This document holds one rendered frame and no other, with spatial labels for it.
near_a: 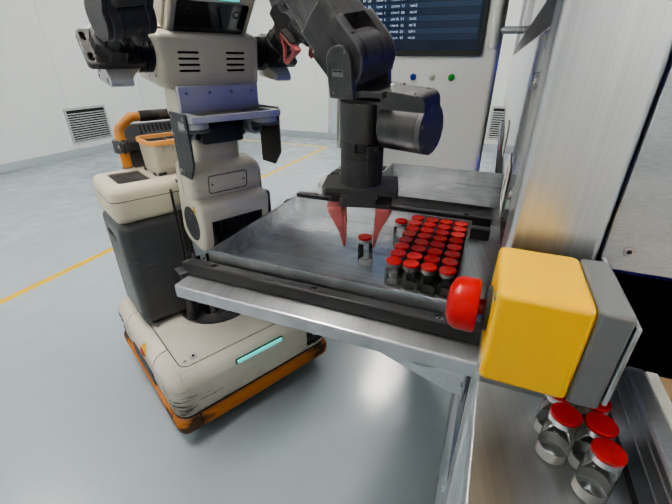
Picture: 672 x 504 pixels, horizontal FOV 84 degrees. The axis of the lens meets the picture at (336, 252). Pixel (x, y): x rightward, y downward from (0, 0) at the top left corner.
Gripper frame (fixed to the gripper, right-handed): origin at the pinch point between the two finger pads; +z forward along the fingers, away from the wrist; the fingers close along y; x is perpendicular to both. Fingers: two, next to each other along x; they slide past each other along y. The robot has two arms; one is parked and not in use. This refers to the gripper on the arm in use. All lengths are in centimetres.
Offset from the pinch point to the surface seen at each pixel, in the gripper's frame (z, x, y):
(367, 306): 1.5, -14.4, 2.0
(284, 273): 0.9, -9.3, -9.2
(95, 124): 62, 444, -399
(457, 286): -10.1, -27.0, 8.7
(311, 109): 56, 589, -119
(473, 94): -14, 80, 30
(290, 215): 3.4, 16.3, -14.7
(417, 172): 2.5, 46.8, 11.9
